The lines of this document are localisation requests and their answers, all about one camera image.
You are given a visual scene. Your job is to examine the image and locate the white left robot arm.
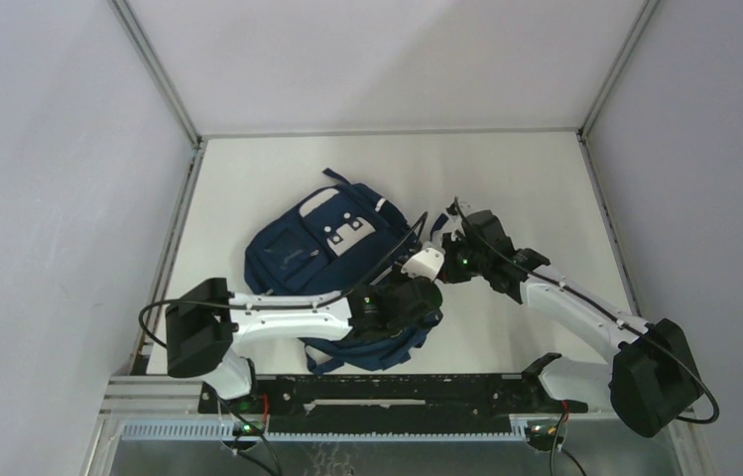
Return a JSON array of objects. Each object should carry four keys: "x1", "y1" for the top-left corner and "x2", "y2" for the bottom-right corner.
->
[{"x1": 165, "y1": 243, "x2": 445, "y2": 414}]

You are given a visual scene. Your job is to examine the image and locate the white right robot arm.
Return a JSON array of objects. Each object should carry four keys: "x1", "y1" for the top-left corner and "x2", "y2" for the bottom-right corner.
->
[{"x1": 431, "y1": 205, "x2": 708, "y2": 437}]

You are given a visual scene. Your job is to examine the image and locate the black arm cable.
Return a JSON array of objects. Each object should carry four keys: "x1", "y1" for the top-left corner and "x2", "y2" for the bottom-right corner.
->
[
  {"x1": 450, "y1": 196, "x2": 720, "y2": 426},
  {"x1": 137, "y1": 211, "x2": 430, "y2": 353}
]

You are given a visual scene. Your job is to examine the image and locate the black mounting rail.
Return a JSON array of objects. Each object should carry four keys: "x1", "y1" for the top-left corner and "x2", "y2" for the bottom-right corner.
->
[{"x1": 197, "y1": 374, "x2": 588, "y2": 437}]

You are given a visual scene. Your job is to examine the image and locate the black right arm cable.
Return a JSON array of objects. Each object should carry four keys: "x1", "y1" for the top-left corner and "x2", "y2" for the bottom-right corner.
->
[{"x1": 450, "y1": 196, "x2": 720, "y2": 426}]

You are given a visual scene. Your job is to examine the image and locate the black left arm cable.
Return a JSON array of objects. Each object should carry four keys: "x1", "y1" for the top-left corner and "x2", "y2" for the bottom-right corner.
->
[{"x1": 137, "y1": 211, "x2": 430, "y2": 353}]

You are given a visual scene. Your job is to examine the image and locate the navy blue student backpack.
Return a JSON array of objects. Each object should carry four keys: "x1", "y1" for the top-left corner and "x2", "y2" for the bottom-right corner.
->
[{"x1": 244, "y1": 169, "x2": 442, "y2": 376}]

